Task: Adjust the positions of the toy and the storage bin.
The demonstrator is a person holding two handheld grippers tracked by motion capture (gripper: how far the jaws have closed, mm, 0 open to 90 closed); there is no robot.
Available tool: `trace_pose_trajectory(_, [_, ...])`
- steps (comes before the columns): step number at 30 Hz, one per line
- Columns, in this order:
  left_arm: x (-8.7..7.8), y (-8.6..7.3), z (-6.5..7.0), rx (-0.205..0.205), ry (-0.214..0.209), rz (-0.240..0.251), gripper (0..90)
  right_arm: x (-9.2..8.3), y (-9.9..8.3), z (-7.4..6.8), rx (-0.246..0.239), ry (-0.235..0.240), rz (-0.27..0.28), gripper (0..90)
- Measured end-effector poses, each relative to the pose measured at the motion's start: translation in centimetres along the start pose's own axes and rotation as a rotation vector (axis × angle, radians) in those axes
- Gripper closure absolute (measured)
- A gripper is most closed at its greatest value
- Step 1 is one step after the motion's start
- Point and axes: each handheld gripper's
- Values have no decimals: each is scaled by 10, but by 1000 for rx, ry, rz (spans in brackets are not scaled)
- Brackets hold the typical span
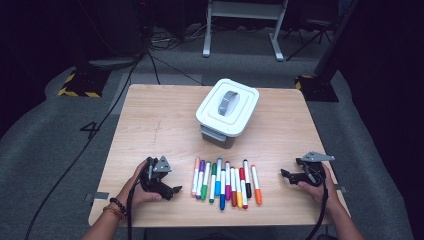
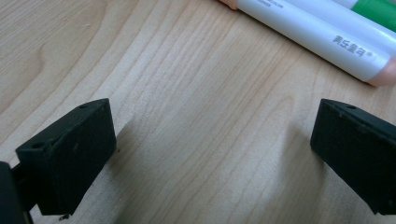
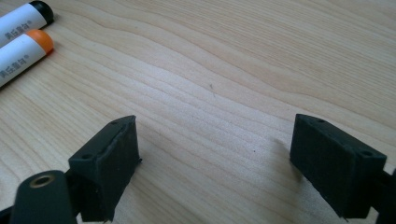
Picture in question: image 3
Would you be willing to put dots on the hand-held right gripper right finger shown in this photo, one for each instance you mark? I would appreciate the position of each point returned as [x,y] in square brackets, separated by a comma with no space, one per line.
[336,168]

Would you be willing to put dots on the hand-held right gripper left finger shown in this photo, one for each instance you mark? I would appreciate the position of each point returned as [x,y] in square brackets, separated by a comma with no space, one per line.
[106,161]

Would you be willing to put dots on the orange capped white marker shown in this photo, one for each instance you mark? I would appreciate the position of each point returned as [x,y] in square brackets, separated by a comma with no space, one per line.
[25,53]

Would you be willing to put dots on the black capped white marker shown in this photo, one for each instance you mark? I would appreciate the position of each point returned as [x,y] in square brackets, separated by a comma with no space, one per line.
[21,18]

